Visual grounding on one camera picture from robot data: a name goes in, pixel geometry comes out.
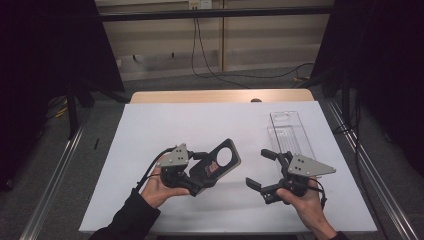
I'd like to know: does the bundle of black floor cables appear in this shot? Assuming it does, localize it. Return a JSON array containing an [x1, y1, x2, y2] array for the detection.
[[333, 93, 364, 178]]

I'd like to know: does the clear plastic tray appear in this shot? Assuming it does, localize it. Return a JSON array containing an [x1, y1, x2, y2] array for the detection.
[[267, 110, 324, 188]]

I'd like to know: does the metal floor rail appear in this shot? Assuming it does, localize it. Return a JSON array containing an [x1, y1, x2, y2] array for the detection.
[[327, 99, 422, 240], [19, 124, 85, 240]]

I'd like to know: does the white wall socket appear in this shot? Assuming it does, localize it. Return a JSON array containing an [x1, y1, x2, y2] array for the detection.
[[188, 0, 213, 10]]

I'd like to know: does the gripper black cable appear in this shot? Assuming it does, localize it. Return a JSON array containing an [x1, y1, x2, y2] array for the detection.
[[308, 176, 329, 211], [134, 146, 178, 193]]

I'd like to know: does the black horizontal bar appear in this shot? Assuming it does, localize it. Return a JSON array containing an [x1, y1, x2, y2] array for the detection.
[[99, 5, 334, 23]]

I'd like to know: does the black metal stand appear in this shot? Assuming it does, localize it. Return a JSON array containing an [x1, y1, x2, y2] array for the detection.
[[65, 83, 80, 140]]

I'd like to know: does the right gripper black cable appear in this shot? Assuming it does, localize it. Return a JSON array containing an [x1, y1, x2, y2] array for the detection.
[[308, 176, 329, 211]]

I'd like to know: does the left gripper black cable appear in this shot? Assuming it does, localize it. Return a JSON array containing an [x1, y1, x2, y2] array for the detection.
[[134, 146, 178, 193]]

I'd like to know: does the black curtain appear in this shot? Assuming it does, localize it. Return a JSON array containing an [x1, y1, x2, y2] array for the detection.
[[0, 0, 126, 193], [310, 0, 424, 178]]

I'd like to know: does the dark grey plate with hole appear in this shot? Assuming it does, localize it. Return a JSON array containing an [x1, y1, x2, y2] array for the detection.
[[188, 138, 242, 188]]

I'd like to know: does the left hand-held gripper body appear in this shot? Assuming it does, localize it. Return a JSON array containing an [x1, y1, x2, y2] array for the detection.
[[156, 143, 201, 198]]

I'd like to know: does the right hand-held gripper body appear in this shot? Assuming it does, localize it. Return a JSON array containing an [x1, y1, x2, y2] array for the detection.
[[261, 151, 337, 205]]

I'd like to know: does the black wall cable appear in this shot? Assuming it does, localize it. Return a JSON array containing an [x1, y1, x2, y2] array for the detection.
[[195, 18, 316, 80], [190, 18, 251, 90]]

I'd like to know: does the person's left hand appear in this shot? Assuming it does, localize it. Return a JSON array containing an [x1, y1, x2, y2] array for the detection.
[[140, 164, 191, 210]]

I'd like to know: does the wooden table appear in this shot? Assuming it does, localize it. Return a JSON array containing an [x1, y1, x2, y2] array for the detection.
[[129, 88, 315, 104]]

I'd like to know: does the white table mat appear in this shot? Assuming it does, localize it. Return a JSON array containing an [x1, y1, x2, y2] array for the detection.
[[79, 101, 378, 234]]

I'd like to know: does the person's right hand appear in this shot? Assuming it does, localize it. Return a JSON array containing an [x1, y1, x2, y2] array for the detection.
[[275, 178, 327, 232]]

